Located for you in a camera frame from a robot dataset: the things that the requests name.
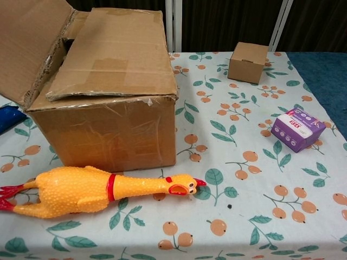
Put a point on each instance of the purple and white carton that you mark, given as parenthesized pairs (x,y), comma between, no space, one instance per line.
(295,135)

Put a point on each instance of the large brown cardboard box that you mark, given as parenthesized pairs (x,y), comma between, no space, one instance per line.
(108,130)

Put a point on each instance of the white slanted frame post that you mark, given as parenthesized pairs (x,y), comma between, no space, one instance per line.
(280,27)

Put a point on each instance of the yellow rubber chicken toy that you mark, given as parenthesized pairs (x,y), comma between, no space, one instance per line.
(70,192)

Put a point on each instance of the small closed cardboard box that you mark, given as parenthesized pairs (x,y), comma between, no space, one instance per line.
(245,67)

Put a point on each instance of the floral print tablecloth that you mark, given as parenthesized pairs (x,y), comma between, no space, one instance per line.
(244,189)

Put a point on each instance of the blue pouch with white print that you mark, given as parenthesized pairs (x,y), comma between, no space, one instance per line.
(11,119)

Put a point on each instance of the white upright frame post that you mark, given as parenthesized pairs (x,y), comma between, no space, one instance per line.
(176,27)

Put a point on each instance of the black pleated curtain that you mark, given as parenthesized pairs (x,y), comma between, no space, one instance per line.
(225,21)

